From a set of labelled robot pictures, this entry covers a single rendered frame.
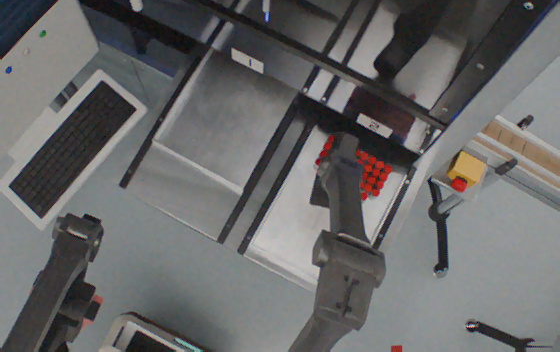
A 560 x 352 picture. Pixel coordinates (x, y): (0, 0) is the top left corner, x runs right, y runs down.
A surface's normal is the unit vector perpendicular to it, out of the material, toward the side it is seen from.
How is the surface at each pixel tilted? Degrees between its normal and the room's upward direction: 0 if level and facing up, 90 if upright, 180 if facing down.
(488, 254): 0
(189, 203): 0
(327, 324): 52
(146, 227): 0
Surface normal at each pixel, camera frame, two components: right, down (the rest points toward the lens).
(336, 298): 0.28, -0.48
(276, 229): 0.04, -0.25
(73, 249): 0.37, -0.74
